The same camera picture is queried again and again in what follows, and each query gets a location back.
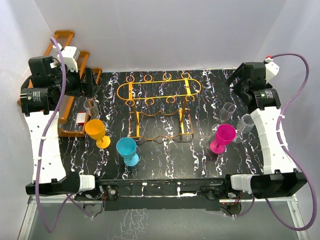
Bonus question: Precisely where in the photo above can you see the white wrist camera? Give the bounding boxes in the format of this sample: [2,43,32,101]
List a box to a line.
[50,44,80,73]
[263,55,280,83]

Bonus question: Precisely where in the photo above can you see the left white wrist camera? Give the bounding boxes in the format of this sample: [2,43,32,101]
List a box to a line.
[50,44,80,73]

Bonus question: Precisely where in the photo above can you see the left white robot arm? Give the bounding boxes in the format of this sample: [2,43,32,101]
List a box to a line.
[20,55,104,200]

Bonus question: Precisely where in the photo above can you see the black base rail with electronics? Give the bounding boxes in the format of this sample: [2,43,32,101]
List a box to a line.
[72,174,256,213]

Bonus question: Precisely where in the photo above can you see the gold wire wine glass rack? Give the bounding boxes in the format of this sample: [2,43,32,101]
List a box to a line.
[116,71,202,143]

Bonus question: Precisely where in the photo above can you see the small white red box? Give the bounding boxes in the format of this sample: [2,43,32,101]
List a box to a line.
[75,112,87,126]

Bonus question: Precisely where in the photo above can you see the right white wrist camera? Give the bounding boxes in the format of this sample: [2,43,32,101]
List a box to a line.
[263,55,280,83]

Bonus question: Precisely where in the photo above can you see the clear wine glass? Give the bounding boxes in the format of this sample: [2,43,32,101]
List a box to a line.
[232,114,255,144]
[83,99,100,119]
[211,102,237,134]

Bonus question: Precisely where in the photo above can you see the blue plastic wine glass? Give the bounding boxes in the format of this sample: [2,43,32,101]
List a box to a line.
[116,137,139,167]

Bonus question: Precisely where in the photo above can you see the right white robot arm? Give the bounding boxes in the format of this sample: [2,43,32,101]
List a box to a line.
[222,61,307,199]

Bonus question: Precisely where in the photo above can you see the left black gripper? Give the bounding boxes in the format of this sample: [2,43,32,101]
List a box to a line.
[51,63,98,98]

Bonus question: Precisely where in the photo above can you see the orange wooden shelf rack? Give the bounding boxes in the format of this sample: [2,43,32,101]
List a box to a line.
[17,30,95,137]

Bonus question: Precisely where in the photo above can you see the yellow plastic wine glass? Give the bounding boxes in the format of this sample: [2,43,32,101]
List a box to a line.
[84,119,111,149]

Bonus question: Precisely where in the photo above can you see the magenta plastic wine glass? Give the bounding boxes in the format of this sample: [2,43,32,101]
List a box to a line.
[209,124,237,154]

